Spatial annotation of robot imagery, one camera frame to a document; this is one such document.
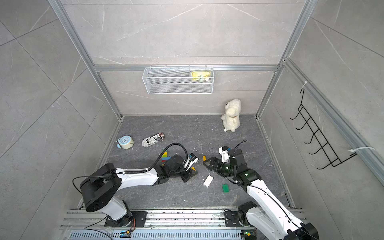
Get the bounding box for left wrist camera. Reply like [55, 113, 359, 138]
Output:
[184, 153, 199, 171]

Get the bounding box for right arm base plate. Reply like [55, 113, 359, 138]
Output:
[223, 209, 253, 228]

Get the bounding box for white long lego brick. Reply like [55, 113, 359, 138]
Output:
[203, 175, 214, 188]

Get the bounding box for small toy car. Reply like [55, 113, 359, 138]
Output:
[142, 133, 165, 148]

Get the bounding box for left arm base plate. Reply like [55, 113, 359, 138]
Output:
[104, 211, 148, 228]

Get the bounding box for black wire hook rack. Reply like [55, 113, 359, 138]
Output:
[290, 89, 358, 170]

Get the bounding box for white plush toy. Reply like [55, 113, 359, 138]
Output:
[221, 99, 241, 133]

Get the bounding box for yellow sponge in basket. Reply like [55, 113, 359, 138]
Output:
[189, 71, 212, 82]

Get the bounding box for tape roll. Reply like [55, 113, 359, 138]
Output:
[117, 135, 134, 150]

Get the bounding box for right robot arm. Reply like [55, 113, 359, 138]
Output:
[203, 145, 320, 240]

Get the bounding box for white wire mesh basket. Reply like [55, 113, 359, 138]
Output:
[142, 67, 215, 95]

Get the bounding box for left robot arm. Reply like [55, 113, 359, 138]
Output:
[75, 143, 199, 228]

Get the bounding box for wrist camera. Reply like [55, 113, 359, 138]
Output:
[219, 146, 231, 163]
[184, 153, 199, 171]

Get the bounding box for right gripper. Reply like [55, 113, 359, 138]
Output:
[203, 157, 237, 177]

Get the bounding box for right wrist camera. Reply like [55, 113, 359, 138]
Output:
[219, 146, 231, 163]

